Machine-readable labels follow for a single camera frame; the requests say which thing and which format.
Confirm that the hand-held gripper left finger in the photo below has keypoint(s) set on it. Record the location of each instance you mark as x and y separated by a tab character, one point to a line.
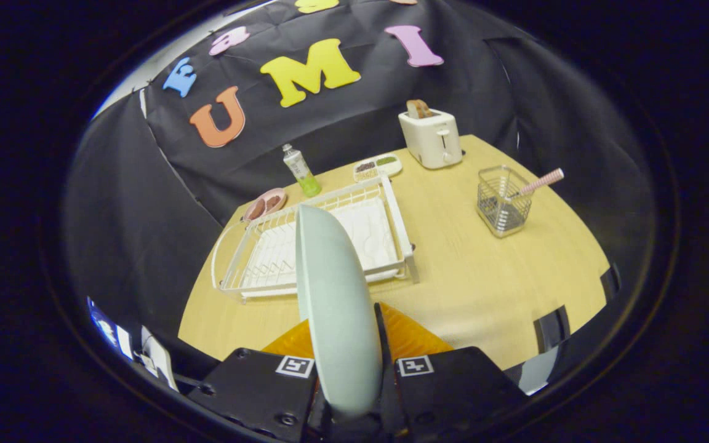
256	394

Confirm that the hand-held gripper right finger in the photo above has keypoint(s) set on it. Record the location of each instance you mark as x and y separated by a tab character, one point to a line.
453	394

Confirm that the pale green plate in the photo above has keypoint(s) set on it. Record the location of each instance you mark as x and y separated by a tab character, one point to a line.
336	307

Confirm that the pink dish with food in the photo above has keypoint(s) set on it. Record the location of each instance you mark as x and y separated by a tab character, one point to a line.
265	204

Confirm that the white laptop stand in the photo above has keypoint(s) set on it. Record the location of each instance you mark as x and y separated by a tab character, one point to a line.
159	360

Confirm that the computer monitor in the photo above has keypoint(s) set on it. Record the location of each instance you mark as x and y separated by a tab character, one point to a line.
103	323

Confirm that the black backdrop cloth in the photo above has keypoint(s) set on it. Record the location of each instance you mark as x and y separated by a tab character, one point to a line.
145	234

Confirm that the green drink bottle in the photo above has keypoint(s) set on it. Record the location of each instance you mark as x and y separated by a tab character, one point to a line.
301	169

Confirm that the white divided tray with beans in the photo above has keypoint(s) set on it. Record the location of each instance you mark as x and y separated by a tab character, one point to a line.
378	167

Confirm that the white toaster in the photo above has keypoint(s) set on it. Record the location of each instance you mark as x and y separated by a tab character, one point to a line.
431	138

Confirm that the brown toast slice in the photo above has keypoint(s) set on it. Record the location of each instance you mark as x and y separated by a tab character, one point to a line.
419	109

